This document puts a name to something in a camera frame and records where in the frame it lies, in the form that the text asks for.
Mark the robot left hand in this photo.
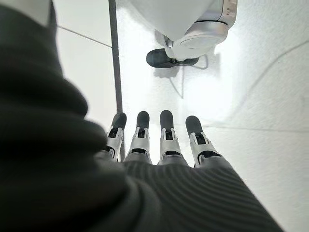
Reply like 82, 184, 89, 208
0, 4, 285, 232

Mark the dark cabinet toe kick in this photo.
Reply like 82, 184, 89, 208
108, 0, 126, 155

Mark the thin dark floor cable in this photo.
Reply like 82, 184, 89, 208
169, 53, 210, 99

